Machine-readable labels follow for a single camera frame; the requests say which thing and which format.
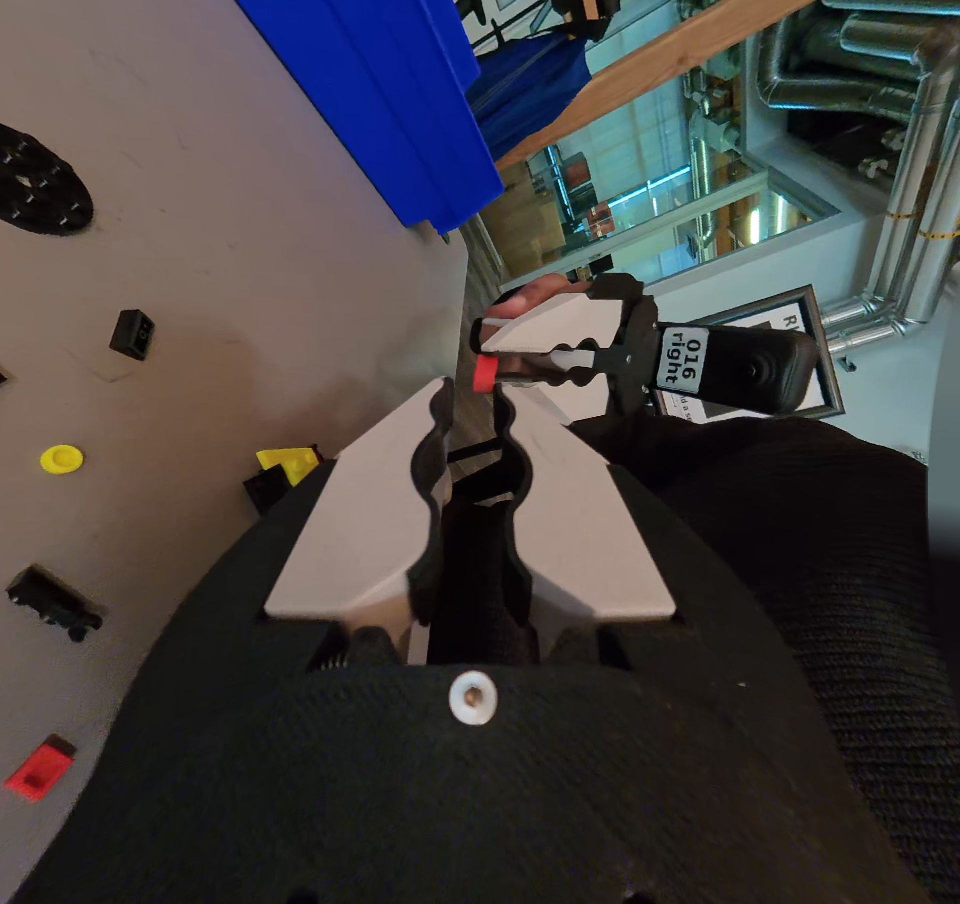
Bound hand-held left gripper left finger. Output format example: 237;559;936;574
262;377;456;665

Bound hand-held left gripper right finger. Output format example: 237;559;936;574
495;392;678;663

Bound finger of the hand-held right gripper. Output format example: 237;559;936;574
471;293;629;356
491;349;606;389

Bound yellow wedge lego plate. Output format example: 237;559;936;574
256;445;325;486

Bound black square lego piece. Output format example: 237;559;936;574
243;465;290;516

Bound small black lego tile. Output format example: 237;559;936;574
109;309;157;362

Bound long black lego piece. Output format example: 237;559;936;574
6;564;105;644

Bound red rectangular lego piece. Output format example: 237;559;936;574
3;734;77;802

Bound black round lego plate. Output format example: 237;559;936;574
0;124;96;237

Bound person's right hand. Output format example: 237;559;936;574
496;274;595;320

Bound person's black knitted sweater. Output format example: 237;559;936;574
570;415;960;904

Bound silver metal ducts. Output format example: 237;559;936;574
756;0;960;353

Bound wooden beam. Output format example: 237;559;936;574
495;0;924;171

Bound blue plastic bin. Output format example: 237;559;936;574
193;0;505;236

